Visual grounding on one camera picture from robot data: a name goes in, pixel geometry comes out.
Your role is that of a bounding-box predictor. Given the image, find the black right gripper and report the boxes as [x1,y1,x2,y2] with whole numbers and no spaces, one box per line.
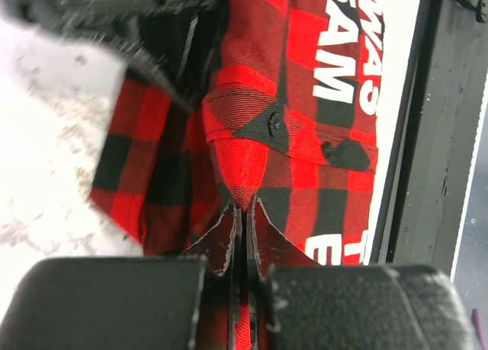
[3,0,227,113]

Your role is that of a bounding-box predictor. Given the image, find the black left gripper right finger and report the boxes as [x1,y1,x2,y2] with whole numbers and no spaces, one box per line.
[246,197,320,349]

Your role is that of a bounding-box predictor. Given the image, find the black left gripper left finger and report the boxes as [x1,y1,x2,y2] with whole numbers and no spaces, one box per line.
[185,200,242,349]

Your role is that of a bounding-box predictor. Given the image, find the red black plaid shirt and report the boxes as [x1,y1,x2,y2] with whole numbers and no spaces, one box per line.
[89,0,386,350]

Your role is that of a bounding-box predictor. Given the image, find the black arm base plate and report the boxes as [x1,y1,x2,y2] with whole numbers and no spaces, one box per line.
[371,0,487,275]

